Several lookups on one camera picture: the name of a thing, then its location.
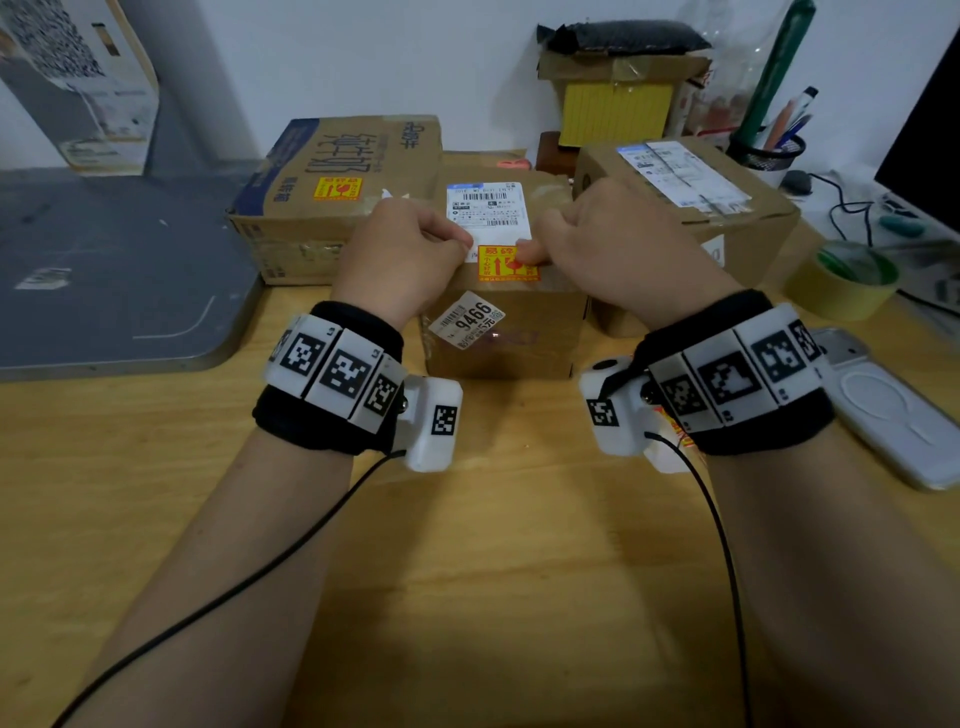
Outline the yellow tape roll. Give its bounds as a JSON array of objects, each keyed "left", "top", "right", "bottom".
[{"left": 783, "top": 240, "right": 902, "bottom": 324}]

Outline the person's right hand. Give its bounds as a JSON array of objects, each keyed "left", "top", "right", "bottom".
[{"left": 516, "top": 178, "right": 745, "bottom": 332}]

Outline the thin black cable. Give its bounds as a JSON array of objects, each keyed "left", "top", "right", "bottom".
[
  {"left": 51, "top": 449, "right": 408, "bottom": 728},
  {"left": 643, "top": 430, "right": 756, "bottom": 728}
]

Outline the person's right forearm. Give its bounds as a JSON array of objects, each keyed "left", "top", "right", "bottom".
[{"left": 706, "top": 424, "right": 960, "bottom": 728}]

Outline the black monitor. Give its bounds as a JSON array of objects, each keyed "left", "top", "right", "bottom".
[{"left": 873, "top": 43, "right": 960, "bottom": 238}]

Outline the black mouse cable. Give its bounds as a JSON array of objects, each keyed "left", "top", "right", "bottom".
[{"left": 808, "top": 173, "right": 877, "bottom": 249}]

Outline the green rod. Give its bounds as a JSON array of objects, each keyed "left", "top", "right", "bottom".
[{"left": 730, "top": 0, "right": 818, "bottom": 151}]

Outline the pens bundle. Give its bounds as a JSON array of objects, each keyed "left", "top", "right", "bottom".
[{"left": 761, "top": 86, "right": 821, "bottom": 151}]

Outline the small labelled cardboard box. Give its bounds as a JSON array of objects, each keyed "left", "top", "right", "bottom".
[{"left": 418, "top": 168, "right": 591, "bottom": 382}]

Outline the cardboard box with blue print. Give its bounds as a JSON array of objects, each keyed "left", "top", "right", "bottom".
[{"left": 226, "top": 114, "right": 445, "bottom": 288}]

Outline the grey board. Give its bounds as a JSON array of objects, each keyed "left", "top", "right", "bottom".
[{"left": 0, "top": 166, "right": 264, "bottom": 384}]

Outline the black plastic bag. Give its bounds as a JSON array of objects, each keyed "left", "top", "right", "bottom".
[{"left": 535, "top": 19, "right": 714, "bottom": 58}]

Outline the cardboard box with white label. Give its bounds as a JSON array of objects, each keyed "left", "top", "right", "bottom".
[{"left": 573, "top": 137, "right": 802, "bottom": 339}]

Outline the person's left hand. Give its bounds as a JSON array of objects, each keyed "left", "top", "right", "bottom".
[{"left": 330, "top": 198, "right": 475, "bottom": 332}]

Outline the white power bank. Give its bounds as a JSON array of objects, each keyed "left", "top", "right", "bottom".
[{"left": 812, "top": 327, "right": 960, "bottom": 493}]

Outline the person's left forearm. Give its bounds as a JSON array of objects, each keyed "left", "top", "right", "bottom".
[{"left": 66, "top": 426, "right": 355, "bottom": 728}]

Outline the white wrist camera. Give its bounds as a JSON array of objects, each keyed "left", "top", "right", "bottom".
[
  {"left": 391, "top": 375, "right": 465, "bottom": 474},
  {"left": 578, "top": 357, "right": 702, "bottom": 476}
]

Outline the black wristband with marker tiles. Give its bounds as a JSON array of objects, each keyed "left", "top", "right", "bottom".
[
  {"left": 633, "top": 289, "right": 837, "bottom": 457},
  {"left": 252, "top": 300, "right": 410, "bottom": 456}
]

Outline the cardboard box with yellow panel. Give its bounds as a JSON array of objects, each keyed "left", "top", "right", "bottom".
[{"left": 537, "top": 49, "right": 714, "bottom": 150}]

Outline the large printed carton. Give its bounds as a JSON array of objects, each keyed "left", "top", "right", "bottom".
[{"left": 0, "top": 0, "right": 162, "bottom": 178}]

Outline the black mesh pen holder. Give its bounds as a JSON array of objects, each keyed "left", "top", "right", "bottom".
[{"left": 725, "top": 132, "right": 808, "bottom": 189}]

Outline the clear plastic bag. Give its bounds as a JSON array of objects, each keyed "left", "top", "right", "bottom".
[{"left": 673, "top": 0, "right": 781, "bottom": 140}]

